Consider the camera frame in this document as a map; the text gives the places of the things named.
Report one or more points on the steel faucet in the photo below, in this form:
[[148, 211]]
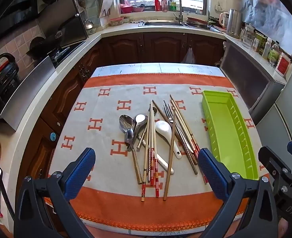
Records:
[[177, 5]]

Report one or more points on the green jars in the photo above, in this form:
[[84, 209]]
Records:
[[260, 42]]

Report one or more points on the steel sheet panel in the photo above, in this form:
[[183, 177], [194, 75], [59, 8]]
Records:
[[29, 91]]

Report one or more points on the glass jar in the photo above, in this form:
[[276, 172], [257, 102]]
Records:
[[248, 36]]

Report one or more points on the orange and grey printed blanket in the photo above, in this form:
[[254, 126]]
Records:
[[106, 133]]

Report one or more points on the red spray bottle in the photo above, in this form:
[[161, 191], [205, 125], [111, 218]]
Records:
[[157, 1]]

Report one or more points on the white plastic bag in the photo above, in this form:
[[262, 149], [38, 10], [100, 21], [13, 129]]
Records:
[[188, 57]]

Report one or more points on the blue round knob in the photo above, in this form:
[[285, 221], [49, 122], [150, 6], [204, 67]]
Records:
[[53, 136]]

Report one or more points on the white plastic bottle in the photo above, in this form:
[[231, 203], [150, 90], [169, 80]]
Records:
[[266, 49]]

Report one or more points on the clear bottle green label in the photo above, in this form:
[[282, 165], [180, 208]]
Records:
[[274, 54]]

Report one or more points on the steel sink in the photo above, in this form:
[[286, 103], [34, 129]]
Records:
[[160, 23]]

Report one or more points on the pink bottle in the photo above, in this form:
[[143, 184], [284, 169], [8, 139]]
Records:
[[164, 2]]

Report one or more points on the red box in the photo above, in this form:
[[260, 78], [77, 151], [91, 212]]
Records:
[[283, 65]]

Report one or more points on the steel fork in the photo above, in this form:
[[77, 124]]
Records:
[[171, 115], [166, 106]]

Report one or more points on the white ceramic spoon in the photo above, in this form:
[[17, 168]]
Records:
[[163, 129]]

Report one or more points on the steel kettle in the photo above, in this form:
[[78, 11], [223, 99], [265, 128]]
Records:
[[233, 23]]

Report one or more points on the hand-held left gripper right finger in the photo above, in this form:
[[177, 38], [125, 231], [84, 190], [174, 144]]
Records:
[[212, 172]]

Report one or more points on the dish rack with dishes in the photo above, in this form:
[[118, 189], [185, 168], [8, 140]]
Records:
[[198, 22]]

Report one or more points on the glass pot with lid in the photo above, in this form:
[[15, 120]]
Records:
[[89, 24]]

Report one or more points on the dark wooden kitchen cabinets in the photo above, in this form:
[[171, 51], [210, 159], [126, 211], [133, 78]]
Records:
[[160, 47]]

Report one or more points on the green plastic tray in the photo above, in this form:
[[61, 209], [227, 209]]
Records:
[[225, 129]]

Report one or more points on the pink basin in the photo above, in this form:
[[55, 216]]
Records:
[[126, 8]]

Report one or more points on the white and pink electric kettle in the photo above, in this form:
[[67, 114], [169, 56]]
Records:
[[224, 19]]

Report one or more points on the steel stove splash guard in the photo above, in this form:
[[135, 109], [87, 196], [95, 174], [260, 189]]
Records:
[[66, 22]]

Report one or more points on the black wok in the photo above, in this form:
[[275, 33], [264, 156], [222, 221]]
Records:
[[40, 47]]

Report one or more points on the bamboo chopstick red patterned end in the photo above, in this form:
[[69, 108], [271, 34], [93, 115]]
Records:
[[149, 171]]

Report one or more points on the pile of chopsticks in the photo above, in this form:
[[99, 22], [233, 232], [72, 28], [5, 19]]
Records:
[[144, 173]]

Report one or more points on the pink food container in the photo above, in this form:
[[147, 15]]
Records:
[[116, 21]]

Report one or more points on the dark wooden chopstick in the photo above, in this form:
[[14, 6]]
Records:
[[160, 111], [172, 141]]

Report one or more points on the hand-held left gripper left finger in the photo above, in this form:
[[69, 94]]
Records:
[[80, 172]]

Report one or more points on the white cutting board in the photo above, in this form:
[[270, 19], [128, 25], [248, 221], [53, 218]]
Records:
[[106, 6]]

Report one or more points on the grey wall sheet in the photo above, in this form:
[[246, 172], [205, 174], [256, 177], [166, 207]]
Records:
[[267, 7]]

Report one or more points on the large steel soup spoon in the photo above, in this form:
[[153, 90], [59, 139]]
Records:
[[124, 122]]

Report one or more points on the white kitchen countertop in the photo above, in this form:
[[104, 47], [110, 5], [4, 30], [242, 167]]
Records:
[[69, 62]]

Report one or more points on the black range hood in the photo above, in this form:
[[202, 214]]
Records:
[[9, 2]]

